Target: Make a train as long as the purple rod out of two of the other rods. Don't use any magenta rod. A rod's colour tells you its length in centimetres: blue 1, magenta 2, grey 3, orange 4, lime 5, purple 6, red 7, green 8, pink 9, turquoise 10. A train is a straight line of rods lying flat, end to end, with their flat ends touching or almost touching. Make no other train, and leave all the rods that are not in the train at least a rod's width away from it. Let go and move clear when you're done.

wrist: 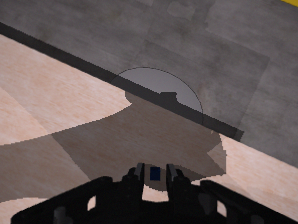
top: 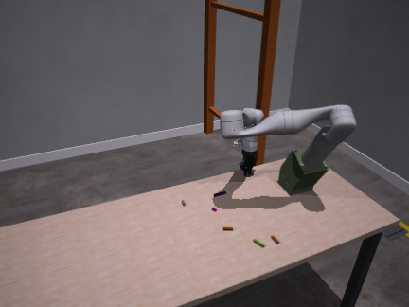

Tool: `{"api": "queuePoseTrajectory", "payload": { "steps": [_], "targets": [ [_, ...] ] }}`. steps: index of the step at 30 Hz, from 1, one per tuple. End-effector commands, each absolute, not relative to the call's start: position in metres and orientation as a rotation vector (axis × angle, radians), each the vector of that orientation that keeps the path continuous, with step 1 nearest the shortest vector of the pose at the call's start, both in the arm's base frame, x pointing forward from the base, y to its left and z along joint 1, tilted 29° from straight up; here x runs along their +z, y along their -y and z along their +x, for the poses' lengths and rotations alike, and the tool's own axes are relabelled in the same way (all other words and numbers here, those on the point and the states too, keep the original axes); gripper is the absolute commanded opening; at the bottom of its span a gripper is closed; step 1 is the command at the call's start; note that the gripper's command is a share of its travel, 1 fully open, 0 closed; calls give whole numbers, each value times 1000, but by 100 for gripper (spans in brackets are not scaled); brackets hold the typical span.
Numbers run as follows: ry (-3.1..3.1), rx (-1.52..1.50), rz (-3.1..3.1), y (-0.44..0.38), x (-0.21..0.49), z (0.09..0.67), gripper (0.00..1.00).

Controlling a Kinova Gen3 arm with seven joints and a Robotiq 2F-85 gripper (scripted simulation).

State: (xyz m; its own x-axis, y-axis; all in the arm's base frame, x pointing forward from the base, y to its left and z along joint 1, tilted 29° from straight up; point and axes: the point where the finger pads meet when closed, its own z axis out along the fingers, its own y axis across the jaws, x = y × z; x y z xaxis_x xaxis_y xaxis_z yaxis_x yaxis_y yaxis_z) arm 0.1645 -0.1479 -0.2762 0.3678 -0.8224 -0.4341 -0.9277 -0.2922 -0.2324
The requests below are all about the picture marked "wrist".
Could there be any small dark blue block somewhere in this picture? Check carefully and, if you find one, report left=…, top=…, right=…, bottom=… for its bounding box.
left=150, top=167, right=160, bottom=181

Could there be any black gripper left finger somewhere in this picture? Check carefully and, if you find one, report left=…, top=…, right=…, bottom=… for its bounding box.
left=11, top=163, right=145, bottom=224

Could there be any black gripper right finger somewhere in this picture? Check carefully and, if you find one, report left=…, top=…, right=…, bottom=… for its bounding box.
left=166, top=164, right=298, bottom=224

